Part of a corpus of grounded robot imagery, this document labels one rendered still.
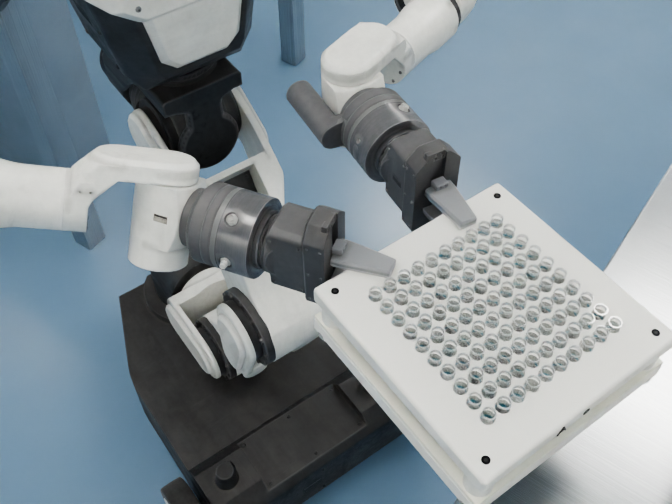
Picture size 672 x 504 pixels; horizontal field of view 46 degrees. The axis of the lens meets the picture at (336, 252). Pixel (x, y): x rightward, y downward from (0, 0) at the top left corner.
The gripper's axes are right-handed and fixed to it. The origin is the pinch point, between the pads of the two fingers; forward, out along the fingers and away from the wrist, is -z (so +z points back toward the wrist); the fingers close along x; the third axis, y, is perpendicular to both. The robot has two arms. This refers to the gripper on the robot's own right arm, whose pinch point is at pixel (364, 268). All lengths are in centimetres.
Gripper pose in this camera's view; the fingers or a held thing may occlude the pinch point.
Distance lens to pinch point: 79.1
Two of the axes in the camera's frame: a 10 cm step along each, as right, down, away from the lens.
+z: -9.3, -2.8, 2.5
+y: -3.8, 7.1, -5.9
